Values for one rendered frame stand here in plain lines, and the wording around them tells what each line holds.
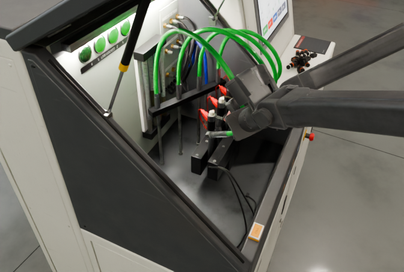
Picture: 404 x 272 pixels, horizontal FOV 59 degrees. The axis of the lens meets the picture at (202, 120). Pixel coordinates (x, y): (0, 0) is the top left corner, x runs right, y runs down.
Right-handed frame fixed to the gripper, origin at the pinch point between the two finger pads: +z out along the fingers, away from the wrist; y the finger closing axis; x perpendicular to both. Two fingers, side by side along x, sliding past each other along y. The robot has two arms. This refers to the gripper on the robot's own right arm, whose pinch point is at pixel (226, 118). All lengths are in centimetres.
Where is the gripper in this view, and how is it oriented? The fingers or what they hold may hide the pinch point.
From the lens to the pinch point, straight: 110.9
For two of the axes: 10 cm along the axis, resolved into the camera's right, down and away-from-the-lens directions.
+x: -6.4, 4.7, -6.1
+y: -5.3, -8.4, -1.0
